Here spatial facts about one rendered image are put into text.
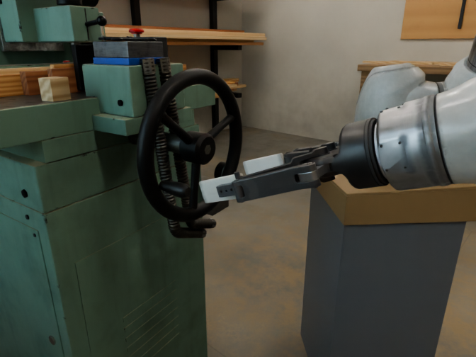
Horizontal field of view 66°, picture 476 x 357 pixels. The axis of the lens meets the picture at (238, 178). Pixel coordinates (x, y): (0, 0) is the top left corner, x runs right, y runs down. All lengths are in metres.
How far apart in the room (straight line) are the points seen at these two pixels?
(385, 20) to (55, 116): 3.48
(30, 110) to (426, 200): 0.83
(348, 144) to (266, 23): 4.21
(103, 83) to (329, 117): 3.57
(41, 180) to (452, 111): 0.62
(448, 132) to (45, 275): 0.72
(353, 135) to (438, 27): 3.37
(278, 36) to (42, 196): 3.95
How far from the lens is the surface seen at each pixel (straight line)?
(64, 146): 0.73
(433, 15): 3.77
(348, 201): 0.87
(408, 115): 0.38
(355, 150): 0.40
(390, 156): 0.38
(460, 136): 0.37
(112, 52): 0.73
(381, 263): 0.99
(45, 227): 0.75
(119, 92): 0.71
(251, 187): 0.41
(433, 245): 1.02
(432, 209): 0.97
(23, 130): 0.69
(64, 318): 0.85
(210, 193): 0.48
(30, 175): 0.73
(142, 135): 0.59
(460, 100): 0.38
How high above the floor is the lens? 0.99
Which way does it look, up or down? 20 degrees down
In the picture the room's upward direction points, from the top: straight up
